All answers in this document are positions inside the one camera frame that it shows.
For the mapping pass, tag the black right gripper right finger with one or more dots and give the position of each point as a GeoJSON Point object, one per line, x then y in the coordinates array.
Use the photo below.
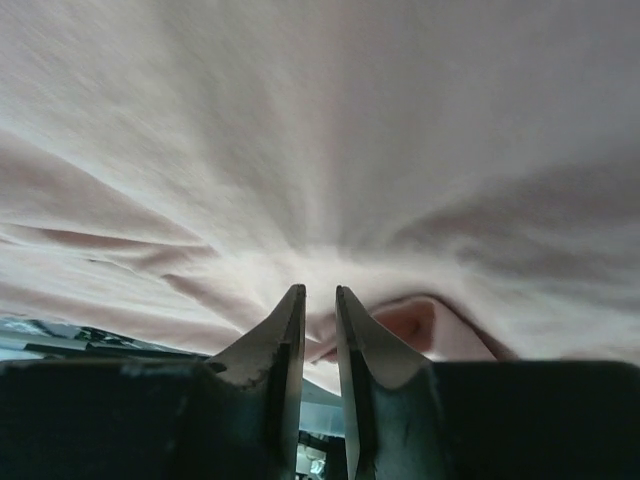
{"type": "Point", "coordinates": [407, 417]}

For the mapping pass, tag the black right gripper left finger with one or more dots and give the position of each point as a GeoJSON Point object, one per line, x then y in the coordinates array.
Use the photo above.
{"type": "Point", "coordinates": [234, 416]}

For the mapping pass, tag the pink printed t-shirt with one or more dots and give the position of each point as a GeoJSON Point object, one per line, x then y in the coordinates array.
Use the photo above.
{"type": "Point", "coordinates": [470, 169]}

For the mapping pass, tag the aluminium frame rail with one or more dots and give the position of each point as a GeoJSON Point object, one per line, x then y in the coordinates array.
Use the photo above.
{"type": "Point", "coordinates": [25, 338]}

